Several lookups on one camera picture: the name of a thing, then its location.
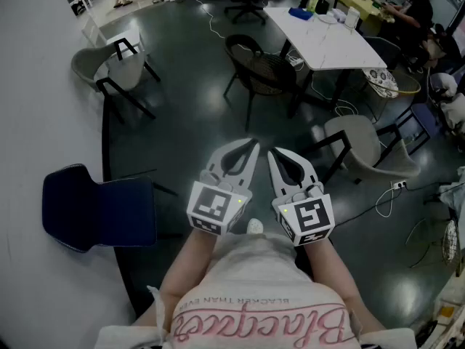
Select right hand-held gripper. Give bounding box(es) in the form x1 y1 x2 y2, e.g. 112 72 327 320
267 146 335 247

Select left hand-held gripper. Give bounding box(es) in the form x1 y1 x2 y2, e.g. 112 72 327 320
186 137 262 236

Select black wicker chair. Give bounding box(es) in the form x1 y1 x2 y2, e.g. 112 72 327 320
222 33 304 132

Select person's left forearm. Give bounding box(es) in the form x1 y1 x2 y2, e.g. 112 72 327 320
132 228 223 336

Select person's right forearm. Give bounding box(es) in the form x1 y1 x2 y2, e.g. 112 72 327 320
303 238 388 336

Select grey chair with black legs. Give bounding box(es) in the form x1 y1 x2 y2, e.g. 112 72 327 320
299 114 422 185
70 37 162 125

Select white marble table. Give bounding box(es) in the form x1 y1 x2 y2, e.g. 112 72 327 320
263 7 389 120

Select dark blue chair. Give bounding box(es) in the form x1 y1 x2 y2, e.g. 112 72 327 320
41 164 179 253

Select person's white pink-print shirt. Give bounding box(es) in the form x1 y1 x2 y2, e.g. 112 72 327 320
94 233 419 349

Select blue stool with black legs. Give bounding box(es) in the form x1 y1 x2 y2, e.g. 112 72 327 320
395 102 440 156

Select blue cloth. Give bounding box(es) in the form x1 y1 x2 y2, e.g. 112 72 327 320
288 7 314 21

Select small white side table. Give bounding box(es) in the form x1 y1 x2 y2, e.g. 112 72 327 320
81 15 146 56

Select white floor cable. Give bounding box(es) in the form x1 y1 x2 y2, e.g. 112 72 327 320
177 0 255 50

